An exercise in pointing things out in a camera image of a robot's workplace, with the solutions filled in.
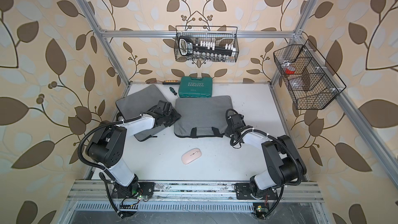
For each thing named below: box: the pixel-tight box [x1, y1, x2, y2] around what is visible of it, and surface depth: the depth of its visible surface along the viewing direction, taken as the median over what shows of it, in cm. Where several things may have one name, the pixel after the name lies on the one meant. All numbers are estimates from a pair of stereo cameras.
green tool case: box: [178, 76, 213, 98], surface depth 114 cm
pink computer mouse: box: [181, 147, 202, 165], surface depth 86 cm
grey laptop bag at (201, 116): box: [174, 95, 234, 139], surface depth 98 cm
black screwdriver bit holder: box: [162, 80, 181, 85], surface depth 122 cm
